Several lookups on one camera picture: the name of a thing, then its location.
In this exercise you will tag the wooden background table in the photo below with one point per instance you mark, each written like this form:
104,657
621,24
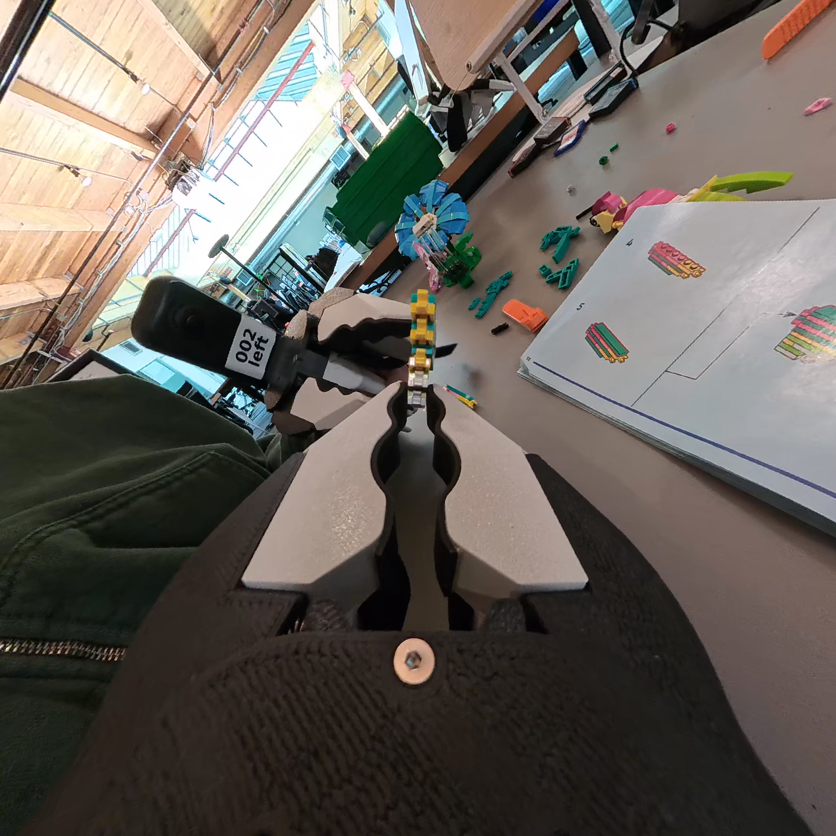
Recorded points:
477,32

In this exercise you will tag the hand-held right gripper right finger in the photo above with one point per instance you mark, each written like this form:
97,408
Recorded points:
509,516

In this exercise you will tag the multicoloured lego wing assembly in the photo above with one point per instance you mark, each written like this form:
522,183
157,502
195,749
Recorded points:
421,339

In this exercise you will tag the lego instruction booklet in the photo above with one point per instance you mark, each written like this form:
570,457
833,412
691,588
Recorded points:
705,366

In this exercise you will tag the person's left forearm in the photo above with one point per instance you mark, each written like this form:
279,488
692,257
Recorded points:
117,431

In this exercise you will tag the short black lego pin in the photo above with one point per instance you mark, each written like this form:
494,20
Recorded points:
500,328

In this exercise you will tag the blue lego flower model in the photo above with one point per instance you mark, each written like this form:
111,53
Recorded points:
431,222

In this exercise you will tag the dark green jacket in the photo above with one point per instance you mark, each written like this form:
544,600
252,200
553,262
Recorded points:
65,686

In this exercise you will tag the small green lego pieces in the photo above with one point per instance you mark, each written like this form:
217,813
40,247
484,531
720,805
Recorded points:
609,151

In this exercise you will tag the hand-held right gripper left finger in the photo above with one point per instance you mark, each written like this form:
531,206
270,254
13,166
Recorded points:
326,509

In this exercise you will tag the black flat box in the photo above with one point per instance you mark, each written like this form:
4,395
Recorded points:
612,95

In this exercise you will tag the small multicoloured lego part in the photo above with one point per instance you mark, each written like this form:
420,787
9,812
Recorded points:
460,396

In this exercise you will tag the scattered teal lego pieces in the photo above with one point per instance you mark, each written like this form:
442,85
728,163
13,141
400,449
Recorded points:
558,251

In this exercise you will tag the pink lego bird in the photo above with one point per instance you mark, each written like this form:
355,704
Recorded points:
627,209

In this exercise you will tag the lime green lego piece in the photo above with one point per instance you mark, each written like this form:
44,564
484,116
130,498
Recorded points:
744,183

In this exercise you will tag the long orange lego tool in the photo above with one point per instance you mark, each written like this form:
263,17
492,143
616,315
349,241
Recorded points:
797,29

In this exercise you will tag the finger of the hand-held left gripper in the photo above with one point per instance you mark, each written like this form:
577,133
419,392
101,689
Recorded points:
349,375
366,320

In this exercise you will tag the orange lego piece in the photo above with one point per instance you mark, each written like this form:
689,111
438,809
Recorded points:
526,315

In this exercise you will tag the green room divider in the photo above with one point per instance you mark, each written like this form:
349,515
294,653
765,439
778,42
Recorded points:
385,176

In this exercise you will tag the small pink lego piece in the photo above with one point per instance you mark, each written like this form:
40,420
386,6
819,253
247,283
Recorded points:
818,106

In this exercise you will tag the dark small box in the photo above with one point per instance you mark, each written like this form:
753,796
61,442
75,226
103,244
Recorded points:
552,130

